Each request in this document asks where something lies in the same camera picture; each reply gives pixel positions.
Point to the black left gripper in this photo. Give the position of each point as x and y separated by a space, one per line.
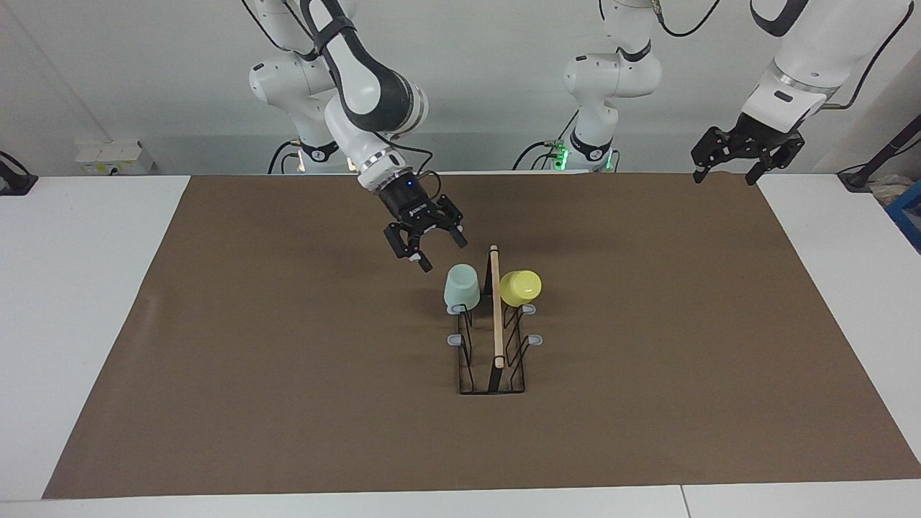
759 137

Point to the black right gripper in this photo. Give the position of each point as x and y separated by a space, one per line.
410 205

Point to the pale green plastic cup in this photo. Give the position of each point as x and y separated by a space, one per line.
461 291

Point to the yellow plastic cup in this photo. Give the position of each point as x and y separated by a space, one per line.
519 288

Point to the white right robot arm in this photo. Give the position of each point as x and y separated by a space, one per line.
360 72

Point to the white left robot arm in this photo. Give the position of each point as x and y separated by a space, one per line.
611 75

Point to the black angled stand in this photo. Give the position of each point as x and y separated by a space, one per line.
881 155

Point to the pale crumpled bag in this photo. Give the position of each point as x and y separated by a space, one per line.
888 191

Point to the blue box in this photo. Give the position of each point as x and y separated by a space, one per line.
908 216

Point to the brown table mat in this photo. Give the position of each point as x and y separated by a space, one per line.
647 396

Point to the black stand base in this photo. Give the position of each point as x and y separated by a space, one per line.
14 183

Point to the white wall power strip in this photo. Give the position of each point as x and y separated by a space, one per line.
115 157

